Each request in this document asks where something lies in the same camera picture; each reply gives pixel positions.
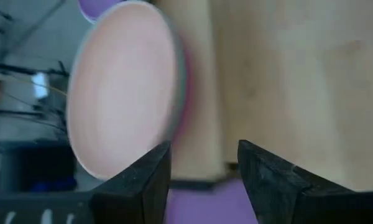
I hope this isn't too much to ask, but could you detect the light green plate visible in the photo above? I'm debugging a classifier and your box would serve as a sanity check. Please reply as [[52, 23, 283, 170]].
[[161, 2, 189, 144]]

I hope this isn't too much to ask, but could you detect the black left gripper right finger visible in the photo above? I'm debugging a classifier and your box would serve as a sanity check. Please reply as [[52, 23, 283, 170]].
[[237, 139, 356, 224]]

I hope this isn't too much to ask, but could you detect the peach orange plate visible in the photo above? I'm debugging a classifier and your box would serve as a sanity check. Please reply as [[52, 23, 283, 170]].
[[65, 1, 187, 181]]

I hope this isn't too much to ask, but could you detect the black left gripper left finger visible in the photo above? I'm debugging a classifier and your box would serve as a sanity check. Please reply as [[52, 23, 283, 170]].
[[89, 139, 172, 224]]

